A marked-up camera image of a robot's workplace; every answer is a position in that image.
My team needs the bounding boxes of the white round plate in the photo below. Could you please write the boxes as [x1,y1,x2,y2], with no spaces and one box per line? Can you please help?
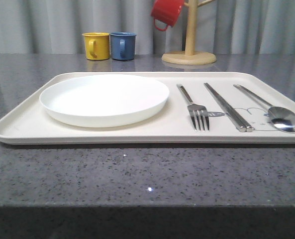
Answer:
[39,74,170,127]

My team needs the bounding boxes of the stainless steel fork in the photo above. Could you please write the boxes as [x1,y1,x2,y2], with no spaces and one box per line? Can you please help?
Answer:
[177,84,209,132]

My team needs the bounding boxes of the steel chopstick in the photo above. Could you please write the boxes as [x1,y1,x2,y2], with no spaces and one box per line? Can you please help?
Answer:
[203,83,247,132]
[205,82,253,132]

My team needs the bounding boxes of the stainless steel spoon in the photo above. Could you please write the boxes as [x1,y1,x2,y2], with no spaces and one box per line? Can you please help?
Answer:
[233,84,295,133]

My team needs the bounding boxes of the cream rabbit print tray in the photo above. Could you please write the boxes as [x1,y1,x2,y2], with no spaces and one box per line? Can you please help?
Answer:
[0,72,295,144]

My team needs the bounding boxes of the wooden mug tree stand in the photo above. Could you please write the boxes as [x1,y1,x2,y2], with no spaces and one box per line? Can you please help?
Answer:
[162,0,216,65]

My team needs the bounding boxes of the blue mug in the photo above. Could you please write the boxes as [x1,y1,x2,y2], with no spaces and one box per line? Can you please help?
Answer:
[110,32,136,61]

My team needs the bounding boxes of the yellow mug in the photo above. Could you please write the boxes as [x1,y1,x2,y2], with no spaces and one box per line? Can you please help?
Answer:
[82,32,110,61]

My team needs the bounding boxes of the red mug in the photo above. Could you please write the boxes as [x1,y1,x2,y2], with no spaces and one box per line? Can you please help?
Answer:
[151,0,185,31]

